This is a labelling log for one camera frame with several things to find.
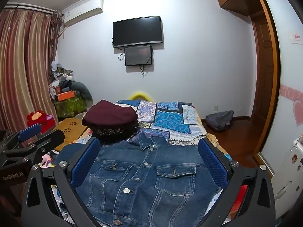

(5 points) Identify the small wooden table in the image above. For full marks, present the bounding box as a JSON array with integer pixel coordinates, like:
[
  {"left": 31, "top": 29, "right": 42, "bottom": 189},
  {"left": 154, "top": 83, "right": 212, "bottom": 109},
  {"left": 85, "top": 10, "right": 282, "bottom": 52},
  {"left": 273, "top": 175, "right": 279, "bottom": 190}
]
[{"left": 48, "top": 117, "right": 89, "bottom": 152}]

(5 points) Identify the orange box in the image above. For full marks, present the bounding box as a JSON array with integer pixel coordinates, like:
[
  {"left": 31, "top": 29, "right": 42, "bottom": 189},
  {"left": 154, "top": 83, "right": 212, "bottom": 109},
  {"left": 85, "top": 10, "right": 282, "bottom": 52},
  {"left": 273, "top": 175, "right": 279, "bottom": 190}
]
[{"left": 55, "top": 90, "right": 76, "bottom": 102}]

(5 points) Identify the striped brown curtain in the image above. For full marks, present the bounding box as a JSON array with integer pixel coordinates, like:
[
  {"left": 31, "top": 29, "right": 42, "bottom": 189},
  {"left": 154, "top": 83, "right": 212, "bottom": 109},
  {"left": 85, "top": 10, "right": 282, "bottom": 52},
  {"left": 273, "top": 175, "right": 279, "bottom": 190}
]
[{"left": 0, "top": 3, "right": 63, "bottom": 134}]

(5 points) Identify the folded maroon garment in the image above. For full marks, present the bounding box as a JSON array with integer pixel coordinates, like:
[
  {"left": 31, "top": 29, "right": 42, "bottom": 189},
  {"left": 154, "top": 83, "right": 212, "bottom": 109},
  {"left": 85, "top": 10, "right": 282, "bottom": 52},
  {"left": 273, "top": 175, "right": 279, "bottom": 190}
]
[{"left": 82, "top": 99, "right": 139, "bottom": 126}]

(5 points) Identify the wooden door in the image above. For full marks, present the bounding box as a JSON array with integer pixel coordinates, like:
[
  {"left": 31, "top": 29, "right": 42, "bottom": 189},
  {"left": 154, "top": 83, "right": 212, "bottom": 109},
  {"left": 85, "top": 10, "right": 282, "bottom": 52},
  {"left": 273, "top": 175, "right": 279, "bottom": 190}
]
[{"left": 251, "top": 11, "right": 275, "bottom": 158}]

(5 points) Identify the pile of clutter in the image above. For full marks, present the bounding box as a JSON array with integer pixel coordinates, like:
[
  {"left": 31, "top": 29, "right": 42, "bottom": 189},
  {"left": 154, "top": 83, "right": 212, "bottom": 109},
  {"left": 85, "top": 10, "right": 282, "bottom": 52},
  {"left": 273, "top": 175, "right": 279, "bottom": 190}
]
[{"left": 48, "top": 61, "right": 77, "bottom": 95}]

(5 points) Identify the white wardrobe sliding door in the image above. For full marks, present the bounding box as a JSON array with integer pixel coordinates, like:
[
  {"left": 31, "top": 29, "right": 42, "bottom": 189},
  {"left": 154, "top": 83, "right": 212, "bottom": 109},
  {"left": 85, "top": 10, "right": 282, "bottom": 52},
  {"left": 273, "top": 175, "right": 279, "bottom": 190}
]
[{"left": 258, "top": 0, "right": 303, "bottom": 173}]

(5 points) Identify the blue patchwork blanket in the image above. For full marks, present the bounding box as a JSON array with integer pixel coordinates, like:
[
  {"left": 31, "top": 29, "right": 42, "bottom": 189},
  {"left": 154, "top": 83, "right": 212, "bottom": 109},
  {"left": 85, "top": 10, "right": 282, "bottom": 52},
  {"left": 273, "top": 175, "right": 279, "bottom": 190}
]
[{"left": 39, "top": 99, "right": 233, "bottom": 227}]

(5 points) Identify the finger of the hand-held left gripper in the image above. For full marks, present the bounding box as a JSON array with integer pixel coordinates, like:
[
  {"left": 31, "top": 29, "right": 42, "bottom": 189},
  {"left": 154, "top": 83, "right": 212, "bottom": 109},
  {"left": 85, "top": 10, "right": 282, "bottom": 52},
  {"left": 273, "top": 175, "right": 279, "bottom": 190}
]
[
  {"left": 3, "top": 129, "right": 65, "bottom": 162},
  {"left": 2, "top": 124, "right": 42, "bottom": 150}
]

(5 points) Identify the wall-mounted black television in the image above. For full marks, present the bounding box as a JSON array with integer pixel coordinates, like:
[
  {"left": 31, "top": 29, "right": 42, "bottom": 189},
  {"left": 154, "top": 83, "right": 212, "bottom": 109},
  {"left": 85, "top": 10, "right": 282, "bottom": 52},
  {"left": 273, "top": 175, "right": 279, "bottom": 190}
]
[{"left": 113, "top": 16, "right": 163, "bottom": 48}]

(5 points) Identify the blue denim jacket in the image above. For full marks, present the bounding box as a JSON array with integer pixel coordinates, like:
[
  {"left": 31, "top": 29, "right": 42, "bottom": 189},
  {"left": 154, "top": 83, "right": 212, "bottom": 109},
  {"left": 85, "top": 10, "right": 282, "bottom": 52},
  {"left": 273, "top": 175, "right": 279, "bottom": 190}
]
[{"left": 53, "top": 132, "right": 224, "bottom": 227}]

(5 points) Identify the grey backpack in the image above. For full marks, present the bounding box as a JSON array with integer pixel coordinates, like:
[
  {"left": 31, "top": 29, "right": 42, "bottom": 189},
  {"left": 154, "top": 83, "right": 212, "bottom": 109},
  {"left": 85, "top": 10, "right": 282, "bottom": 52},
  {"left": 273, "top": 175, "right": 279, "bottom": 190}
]
[{"left": 205, "top": 110, "right": 234, "bottom": 132}]

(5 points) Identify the white air conditioner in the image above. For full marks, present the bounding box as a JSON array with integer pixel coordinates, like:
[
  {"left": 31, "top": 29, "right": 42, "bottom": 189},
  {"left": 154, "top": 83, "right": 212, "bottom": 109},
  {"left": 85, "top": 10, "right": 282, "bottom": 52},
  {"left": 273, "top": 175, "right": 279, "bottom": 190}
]
[{"left": 62, "top": 0, "right": 104, "bottom": 28}]

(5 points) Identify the white suitcase with stickers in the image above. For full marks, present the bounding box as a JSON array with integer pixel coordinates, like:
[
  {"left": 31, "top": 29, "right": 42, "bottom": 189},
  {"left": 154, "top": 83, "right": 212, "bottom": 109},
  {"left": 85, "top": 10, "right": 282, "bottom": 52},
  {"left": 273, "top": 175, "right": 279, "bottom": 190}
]
[{"left": 272, "top": 134, "right": 303, "bottom": 219}]

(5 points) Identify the yellow round object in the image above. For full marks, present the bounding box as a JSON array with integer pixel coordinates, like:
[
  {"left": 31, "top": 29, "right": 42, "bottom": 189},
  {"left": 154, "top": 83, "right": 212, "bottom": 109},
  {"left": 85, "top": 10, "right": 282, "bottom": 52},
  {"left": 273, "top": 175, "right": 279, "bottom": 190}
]
[{"left": 129, "top": 91, "right": 153, "bottom": 102}]

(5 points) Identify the red plush flower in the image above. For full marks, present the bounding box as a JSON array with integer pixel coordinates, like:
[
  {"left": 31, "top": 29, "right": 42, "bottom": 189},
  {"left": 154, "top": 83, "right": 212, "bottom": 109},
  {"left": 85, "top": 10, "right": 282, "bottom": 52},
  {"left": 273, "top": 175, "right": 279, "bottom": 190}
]
[{"left": 26, "top": 110, "right": 56, "bottom": 127}]

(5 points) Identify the dark patterned folded garment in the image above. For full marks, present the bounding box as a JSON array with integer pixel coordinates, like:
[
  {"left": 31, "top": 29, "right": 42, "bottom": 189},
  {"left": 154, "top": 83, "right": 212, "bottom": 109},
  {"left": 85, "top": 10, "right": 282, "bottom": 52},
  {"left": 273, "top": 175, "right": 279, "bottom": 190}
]
[{"left": 89, "top": 120, "right": 141, "bottom": 144}]

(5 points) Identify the red and white sign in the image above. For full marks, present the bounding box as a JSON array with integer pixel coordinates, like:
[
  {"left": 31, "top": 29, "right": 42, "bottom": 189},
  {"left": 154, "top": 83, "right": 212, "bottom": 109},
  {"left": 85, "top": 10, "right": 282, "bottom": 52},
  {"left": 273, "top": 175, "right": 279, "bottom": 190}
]
[{"left": 289, "top": 32, "right": 303, "bottom": 44}]

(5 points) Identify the green patterned bag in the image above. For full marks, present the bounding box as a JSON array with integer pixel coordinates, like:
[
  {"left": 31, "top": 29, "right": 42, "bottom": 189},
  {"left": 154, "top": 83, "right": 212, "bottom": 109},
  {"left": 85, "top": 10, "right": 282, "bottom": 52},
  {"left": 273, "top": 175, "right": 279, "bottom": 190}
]
[{"left": 54, "top": 95, "right": 87, "bottom": 119}]

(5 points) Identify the small black wall monitor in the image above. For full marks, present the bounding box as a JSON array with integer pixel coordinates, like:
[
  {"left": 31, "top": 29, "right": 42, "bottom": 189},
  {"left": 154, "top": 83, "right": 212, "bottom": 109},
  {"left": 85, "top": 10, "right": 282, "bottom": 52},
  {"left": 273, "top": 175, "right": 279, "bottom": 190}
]
[{"left": 124, "top": 45, "right": 153, "bottom": 67}]

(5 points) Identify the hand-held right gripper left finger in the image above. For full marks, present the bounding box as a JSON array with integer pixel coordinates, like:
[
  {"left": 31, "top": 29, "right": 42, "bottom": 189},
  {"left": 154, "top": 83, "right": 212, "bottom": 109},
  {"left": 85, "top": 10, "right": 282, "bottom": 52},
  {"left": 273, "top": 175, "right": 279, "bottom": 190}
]
[{"left": 21, "top": 137, "right": 101, "bottom": 227}]

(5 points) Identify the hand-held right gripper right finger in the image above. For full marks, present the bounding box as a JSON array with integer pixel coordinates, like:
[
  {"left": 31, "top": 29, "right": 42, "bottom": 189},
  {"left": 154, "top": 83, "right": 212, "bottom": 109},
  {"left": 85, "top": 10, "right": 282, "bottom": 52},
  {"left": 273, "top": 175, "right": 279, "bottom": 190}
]
[{"left": 198, "top": 137, "right": 276, "bottom": 227}]

